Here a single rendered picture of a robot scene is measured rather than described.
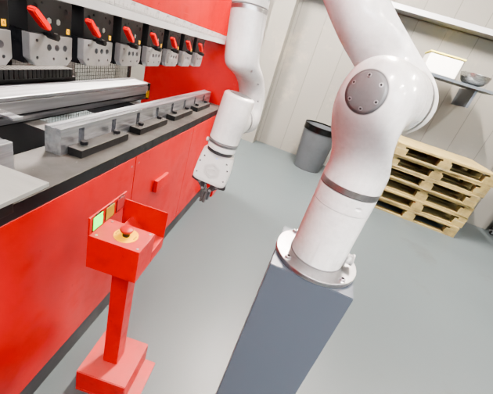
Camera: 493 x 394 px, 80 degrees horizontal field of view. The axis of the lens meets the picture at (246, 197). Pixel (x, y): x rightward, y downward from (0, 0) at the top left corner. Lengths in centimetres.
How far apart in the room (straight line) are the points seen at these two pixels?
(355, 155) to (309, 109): 461
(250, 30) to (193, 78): 198
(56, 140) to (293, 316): 93
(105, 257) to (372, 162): 77
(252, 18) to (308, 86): 436
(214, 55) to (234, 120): 192
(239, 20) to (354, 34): 29
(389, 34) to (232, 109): 37
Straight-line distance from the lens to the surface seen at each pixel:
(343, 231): 61
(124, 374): 146
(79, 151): 119
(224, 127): 80
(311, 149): 451
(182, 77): 278
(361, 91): 49
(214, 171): 85
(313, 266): 66
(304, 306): 68
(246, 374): 89
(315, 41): 514
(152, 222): 109
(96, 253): 100
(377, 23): 63
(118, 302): 120
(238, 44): 79
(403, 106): 50
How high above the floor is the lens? 137
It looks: 26 degrees down
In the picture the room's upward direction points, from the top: 18 degrees clockwise
